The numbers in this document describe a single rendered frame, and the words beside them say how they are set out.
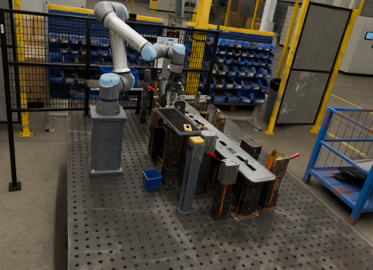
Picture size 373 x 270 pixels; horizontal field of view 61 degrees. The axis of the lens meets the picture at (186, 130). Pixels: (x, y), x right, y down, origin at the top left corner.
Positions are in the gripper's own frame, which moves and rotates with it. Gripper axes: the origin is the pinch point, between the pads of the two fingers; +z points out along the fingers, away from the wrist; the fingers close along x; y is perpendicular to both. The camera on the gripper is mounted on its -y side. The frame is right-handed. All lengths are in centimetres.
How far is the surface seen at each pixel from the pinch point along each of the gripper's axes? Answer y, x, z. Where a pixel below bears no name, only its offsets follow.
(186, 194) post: 41, 8, 39
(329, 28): -250, 265, -47
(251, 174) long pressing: 45, 41, 22
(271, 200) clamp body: 37, 63, 45
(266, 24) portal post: -445, 257, -28
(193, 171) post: 40.8, 9.8, 24.0
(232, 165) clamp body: 47, 28, 16
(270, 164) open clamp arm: 36, 56, 20
